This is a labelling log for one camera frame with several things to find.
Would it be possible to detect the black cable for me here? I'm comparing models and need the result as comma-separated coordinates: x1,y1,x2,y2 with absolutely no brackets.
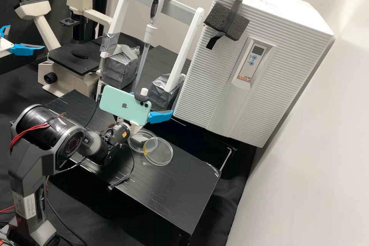
107,141,136,192
45,197,87,246
85,96,101,127

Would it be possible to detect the petri dish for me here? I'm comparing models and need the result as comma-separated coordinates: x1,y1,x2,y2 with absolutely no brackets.
128,130,159,154

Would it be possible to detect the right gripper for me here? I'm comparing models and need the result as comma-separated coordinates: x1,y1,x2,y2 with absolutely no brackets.
129,109,174,135

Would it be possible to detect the incubator door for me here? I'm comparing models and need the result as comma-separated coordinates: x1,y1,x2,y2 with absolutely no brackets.
174,0,336,148

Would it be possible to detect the grey taped block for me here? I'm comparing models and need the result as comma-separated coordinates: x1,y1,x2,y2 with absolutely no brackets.
151,74,187,111
101,45,140,90

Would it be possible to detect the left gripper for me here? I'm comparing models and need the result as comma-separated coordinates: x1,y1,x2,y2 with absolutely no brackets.
0,25,45,58

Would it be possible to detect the right wrist camera phone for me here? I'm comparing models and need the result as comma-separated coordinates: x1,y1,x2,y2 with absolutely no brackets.
96,86,153,127

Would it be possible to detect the pipette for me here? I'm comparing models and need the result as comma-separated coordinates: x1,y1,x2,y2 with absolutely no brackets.
135,0,170,90

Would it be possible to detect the white pipette stand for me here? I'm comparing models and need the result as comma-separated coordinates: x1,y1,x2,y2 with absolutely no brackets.
99,0,206,94

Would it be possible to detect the petri dish lid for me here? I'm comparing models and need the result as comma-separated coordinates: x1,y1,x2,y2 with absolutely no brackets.
143,136,174,167

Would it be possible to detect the cream microscope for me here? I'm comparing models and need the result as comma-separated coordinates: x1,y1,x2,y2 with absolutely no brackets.
14,0,113,98

